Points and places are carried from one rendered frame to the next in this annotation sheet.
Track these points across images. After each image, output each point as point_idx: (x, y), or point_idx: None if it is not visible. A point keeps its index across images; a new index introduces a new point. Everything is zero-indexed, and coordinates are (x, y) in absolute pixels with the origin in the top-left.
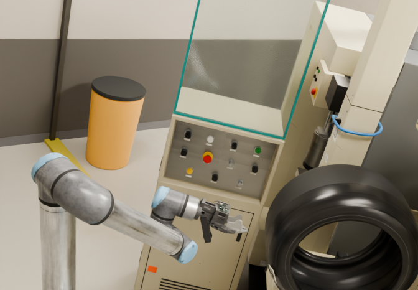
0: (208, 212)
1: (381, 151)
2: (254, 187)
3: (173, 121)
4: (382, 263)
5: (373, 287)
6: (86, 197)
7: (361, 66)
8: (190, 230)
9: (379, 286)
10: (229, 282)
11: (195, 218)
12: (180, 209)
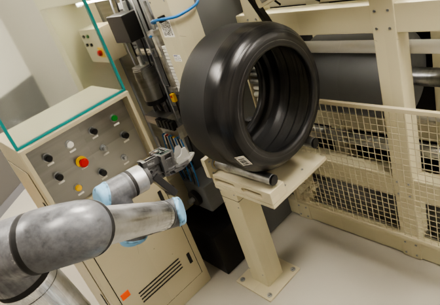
0: (154, 167)
1: None
2: (137, 150)
3: (25, 156)
4: (278, 94)
5: (292, 111)
6: (73, 222)
7: None
8: None
9: (294, 107)
10: (185, 237)
11: (150, 183)
12: (132, 186)
